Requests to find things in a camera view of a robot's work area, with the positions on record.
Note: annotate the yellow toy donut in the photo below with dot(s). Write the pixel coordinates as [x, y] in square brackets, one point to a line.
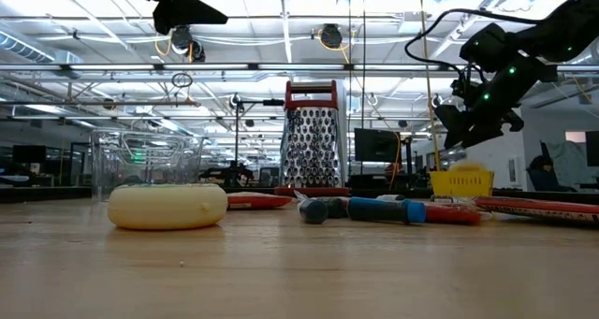
[468, 168]

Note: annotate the clear plastic container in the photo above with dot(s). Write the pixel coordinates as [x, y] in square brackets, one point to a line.
[140, 155]

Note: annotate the dark green marker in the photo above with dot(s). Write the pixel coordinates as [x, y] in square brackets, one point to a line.
[338, 207]

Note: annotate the dark grey capped marker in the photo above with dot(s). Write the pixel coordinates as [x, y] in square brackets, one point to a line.
[313, 211]

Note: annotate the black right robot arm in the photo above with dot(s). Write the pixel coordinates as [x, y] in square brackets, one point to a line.
[561, 33]

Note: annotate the green iced toy donut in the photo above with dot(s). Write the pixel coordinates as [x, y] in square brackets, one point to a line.
[164, 209]

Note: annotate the dark background machine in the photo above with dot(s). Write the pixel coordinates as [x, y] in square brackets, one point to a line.
[229, 174]

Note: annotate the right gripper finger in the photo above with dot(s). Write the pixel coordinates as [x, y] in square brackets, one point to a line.
[453, 122]
[482, 134]

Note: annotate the yellow plastic basket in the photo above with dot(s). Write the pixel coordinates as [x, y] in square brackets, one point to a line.
[463, 184]

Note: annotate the black background monitor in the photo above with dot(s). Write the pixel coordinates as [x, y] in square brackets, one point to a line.
[28, 154]

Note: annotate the blue marker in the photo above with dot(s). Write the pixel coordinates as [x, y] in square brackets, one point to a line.
[379, 210]

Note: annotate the black boom stand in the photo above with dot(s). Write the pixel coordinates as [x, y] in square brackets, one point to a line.
[273, 102]

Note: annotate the black computer monitor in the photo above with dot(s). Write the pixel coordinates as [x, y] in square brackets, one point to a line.
[376, 146]

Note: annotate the dark wall screen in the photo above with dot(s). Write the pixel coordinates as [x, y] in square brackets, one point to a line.
[593, 148]

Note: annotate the black office chair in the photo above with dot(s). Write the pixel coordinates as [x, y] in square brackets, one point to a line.
[545, 148]

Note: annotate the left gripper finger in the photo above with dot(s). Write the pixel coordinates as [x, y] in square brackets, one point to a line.
[187, 12]

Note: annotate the red snack packet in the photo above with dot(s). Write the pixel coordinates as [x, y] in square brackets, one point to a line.
[538, 208]
[262, 202]
[454, 214]

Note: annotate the red steel box grater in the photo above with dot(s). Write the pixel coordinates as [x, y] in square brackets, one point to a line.
[311, 146]

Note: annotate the person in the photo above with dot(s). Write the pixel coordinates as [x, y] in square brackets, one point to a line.
[540, 174]

